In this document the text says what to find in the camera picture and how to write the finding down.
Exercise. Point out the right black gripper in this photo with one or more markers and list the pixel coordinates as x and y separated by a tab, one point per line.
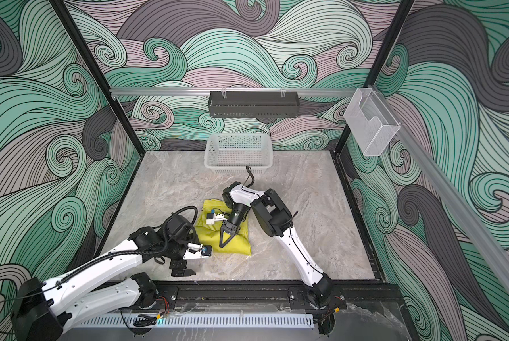
232	234

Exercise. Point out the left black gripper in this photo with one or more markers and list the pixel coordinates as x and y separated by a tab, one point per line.
178	263

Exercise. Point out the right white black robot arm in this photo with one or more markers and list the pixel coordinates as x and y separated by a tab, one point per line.
277	222

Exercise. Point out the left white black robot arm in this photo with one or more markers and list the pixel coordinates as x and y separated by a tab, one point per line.
45	310

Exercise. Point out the white plastic mesh basket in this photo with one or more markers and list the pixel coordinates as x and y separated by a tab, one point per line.
230	154

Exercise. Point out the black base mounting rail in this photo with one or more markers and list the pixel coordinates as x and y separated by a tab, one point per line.
292	294

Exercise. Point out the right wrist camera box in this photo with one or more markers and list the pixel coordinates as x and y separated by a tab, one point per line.
215	215

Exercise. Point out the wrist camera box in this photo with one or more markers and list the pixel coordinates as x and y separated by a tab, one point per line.
197	251
215	215

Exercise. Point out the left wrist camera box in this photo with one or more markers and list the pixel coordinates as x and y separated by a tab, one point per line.
197	251

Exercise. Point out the white slotted cable duct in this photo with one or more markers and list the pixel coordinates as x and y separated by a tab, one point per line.
206	320

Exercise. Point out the black perforated wall tray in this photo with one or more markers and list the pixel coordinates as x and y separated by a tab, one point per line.
246	104

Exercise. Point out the clear acrylic wall holder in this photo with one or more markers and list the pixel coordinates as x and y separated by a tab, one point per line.
371	121

